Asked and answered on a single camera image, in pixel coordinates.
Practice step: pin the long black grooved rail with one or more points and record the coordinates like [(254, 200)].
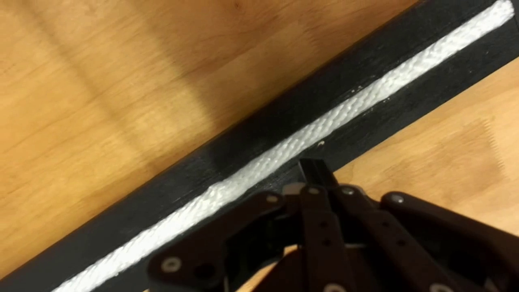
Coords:
[(346, 87)]

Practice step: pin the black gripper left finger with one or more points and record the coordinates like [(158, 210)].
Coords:
[(216, 244)]

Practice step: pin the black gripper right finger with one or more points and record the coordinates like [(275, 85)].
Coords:
[(432, 233)]

